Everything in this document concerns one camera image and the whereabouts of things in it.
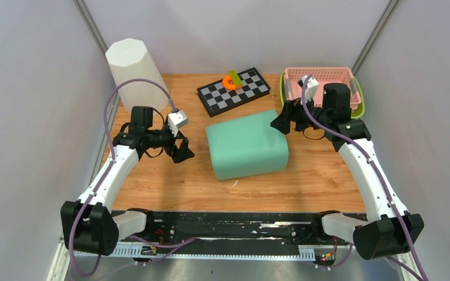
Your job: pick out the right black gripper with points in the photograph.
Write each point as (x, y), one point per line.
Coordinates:
(292, 110)

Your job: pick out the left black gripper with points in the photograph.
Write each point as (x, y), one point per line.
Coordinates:
(179, 154)

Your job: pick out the green plastic bin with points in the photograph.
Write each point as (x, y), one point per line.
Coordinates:
(247, 146)

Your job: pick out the pink perforated basket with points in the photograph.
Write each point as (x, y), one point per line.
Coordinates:
(326, 75)

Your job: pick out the large white container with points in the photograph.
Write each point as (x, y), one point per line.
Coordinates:
(130, 59)

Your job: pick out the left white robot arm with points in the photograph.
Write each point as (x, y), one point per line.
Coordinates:
(88, 223)

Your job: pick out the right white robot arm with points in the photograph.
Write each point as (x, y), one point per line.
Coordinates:
(390, 229)

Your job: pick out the green block toy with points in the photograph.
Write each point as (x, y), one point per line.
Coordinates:
(234, 79)

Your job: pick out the black white checkerboard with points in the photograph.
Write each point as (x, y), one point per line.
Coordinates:
(216, 99)

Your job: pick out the green plastic tray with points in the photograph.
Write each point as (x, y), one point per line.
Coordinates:
(359, 108)

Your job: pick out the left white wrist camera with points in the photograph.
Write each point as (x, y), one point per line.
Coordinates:
(176, 120)

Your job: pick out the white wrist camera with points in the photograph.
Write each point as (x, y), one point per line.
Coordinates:
(176, 120)
(309, 86)

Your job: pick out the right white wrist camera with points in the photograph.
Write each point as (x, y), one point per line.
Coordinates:
(309, 86)

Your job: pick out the orange ring toy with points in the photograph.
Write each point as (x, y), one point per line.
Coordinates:
(229, 84)

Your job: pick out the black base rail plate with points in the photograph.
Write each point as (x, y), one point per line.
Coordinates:
(229, 235)

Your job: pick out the aluminium frame rails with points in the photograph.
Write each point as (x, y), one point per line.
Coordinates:
(389, 229)

